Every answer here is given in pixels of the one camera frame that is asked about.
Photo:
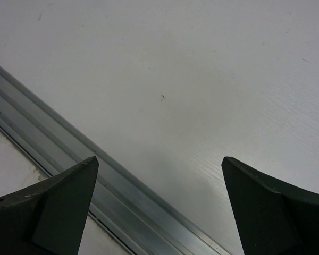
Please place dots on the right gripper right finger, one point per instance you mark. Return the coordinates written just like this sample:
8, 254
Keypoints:
272, 216

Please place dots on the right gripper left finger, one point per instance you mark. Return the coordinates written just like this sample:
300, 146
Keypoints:
48, 217

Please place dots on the aluminium front rail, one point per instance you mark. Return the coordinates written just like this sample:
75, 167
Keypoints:
137, 217

